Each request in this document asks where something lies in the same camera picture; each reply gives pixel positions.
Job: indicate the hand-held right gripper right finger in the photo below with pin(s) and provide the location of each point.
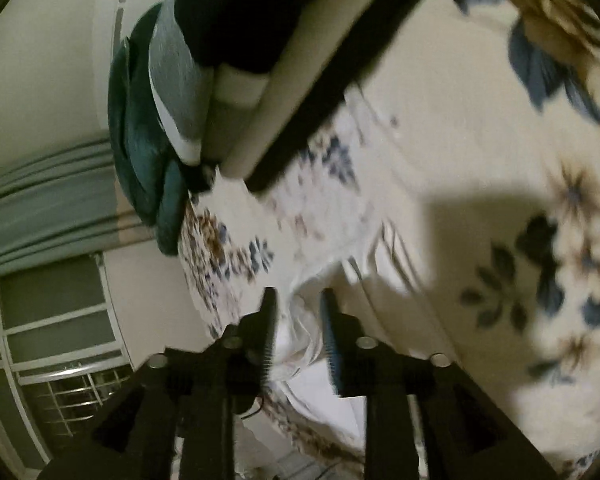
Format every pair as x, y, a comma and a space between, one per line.
332, 350

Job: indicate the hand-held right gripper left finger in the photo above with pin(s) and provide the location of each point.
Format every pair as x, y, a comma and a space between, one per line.
267, 330

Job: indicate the white t-shirt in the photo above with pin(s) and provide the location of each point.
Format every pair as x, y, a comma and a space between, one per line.
300, 340

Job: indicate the stack of folded clothes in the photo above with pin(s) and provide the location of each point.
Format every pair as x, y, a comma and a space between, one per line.
220, 20

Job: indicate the dark green blanket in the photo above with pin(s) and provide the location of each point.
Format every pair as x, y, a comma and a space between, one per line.
140, 160

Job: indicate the grey-green curtain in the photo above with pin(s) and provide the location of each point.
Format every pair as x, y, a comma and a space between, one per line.
55, 210

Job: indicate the stack of folded blankets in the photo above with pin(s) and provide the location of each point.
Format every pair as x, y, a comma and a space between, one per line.
300, 85

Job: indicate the bed with floral sheet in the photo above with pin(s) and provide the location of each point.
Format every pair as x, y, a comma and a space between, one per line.
455, 135

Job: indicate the white headboard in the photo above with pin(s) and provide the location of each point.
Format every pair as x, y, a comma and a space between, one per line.
112, 25

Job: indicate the window with white frame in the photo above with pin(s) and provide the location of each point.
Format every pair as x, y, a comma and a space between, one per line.
45, 310

